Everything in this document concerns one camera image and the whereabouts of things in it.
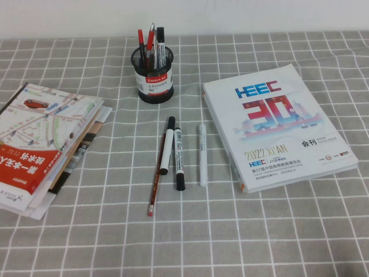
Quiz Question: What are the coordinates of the black-capped labelled marker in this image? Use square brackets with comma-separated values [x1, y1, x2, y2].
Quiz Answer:
[173, 126, 187, 192]
[156, 27, 167, 69]

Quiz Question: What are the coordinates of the white marker with black caps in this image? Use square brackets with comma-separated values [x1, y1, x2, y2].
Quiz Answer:
[160, 115, 176, 176]

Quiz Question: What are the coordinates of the white paint pen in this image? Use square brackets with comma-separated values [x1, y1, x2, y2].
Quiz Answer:
[198, 123, 208, 187]

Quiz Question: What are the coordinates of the red pencil with eraser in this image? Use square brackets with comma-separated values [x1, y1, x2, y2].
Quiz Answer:
[147, 132, 167, 217]

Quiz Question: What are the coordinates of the black mesh pen holder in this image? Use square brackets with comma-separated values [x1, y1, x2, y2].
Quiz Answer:
[131, 43, 175, 104]

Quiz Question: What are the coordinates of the red-capped pen with clip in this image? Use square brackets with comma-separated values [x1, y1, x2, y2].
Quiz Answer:
[145, 29, 156, 69]

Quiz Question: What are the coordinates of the thin red-capped pen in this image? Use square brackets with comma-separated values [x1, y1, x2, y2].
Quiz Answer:
[137, 29, 147, 69]

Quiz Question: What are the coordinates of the silver ballpoint pen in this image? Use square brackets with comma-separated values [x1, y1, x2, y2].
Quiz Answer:
[150, 23, 159, 69]

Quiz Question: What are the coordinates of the white book with orange edge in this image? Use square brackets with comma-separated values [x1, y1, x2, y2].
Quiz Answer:
[203, 91, 248, 194]

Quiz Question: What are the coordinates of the white HEEC catalogue book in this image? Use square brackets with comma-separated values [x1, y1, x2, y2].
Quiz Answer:
[202, 62, 360, 193]

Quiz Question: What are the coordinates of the brochure with brown photo cover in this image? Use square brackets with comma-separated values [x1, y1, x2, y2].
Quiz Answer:
[47, 119, 103, 194]

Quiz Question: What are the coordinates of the stack of maps and brochures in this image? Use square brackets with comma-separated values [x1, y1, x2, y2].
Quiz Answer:
[0, 83, 104, 197]

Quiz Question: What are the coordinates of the white AgileX brochure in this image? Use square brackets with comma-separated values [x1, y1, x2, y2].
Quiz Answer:
[0, 189, 31, 216]

